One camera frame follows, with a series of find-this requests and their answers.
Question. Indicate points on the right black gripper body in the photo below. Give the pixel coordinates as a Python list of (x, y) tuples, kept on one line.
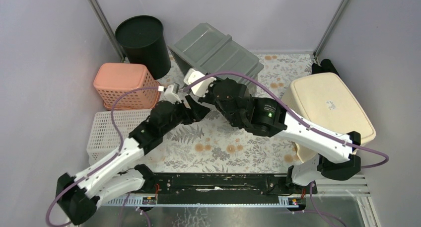
[(209, 97)]

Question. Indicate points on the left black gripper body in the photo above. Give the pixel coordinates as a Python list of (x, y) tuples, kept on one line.
[(187, 110)]

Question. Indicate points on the grey plastic storage bin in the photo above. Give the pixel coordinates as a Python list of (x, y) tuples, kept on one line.
[(208, 50)]

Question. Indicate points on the pink perforated plastic basket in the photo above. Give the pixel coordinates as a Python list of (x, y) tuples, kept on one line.
[(114, 79)]

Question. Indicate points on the white perforated plastic basket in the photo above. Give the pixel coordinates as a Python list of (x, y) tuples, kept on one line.
[(104, 138)]

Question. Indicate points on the large black cylindrical container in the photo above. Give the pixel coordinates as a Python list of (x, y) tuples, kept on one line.
[(142, 40)]

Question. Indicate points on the cream perforated plastic basket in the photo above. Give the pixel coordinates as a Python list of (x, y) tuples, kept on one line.
[(325, 100)]

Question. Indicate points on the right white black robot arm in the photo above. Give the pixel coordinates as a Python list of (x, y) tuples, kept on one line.
[(265, 117)]

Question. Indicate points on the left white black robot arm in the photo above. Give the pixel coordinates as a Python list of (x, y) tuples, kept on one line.
[(79, 196)]

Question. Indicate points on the floral patterned table mat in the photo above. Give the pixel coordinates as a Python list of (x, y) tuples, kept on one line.
[(212, 145)]

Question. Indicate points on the black crumpled cloth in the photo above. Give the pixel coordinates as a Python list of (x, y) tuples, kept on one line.
[(325, 66)]

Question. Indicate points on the aluminium frame rail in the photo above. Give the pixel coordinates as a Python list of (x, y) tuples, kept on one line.
[(354, 187)]

